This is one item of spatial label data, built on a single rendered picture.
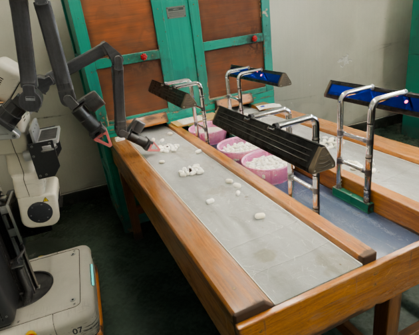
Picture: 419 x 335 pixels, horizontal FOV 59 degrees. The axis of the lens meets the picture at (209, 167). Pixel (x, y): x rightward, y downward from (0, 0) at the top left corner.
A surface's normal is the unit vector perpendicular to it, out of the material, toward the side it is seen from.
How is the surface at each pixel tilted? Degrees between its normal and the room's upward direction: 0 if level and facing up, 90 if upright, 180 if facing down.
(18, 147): 90
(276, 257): 0
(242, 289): 0
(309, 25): 90
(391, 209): 90
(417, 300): 0
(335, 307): 90
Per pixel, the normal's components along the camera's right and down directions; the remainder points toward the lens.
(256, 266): -0.12, -0.91
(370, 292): 0.41, 0.31
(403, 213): -0.91, 0.26
